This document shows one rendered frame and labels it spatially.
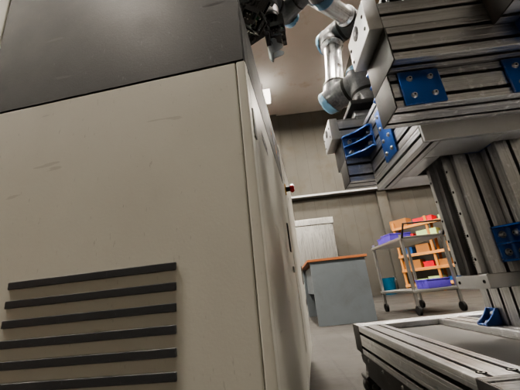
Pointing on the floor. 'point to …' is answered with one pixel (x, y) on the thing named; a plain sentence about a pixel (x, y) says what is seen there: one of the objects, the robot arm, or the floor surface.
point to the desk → (339, 290)
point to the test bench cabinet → (136, 241)
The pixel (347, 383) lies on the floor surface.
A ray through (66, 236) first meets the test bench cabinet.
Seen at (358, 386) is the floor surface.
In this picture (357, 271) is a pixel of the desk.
